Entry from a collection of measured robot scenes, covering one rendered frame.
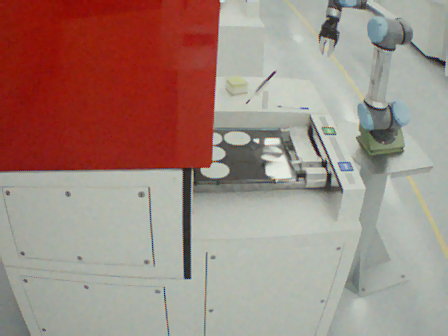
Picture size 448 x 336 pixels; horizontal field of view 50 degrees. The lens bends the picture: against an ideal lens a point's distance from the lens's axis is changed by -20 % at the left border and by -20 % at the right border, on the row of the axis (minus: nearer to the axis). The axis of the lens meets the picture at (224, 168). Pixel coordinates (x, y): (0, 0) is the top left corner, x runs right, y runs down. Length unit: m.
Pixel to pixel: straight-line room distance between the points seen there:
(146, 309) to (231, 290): 0.39
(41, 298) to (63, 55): 0.94
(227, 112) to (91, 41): 1.14
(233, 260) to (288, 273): 0.23
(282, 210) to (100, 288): 0.74
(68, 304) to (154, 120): 0.80
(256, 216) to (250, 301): 0.36
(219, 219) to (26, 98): 0.92
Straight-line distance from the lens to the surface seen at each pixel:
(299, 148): 2.34
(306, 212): 2.10
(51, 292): 1.92
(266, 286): 2.14
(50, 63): 1.42
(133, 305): 1.90
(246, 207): 2.09
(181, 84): 1.42
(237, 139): 2.32
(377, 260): 3.14
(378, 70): 2.22
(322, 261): 2.11
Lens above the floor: 2.07
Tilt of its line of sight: 33 degrees down
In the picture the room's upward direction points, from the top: 3 degrees clockwise
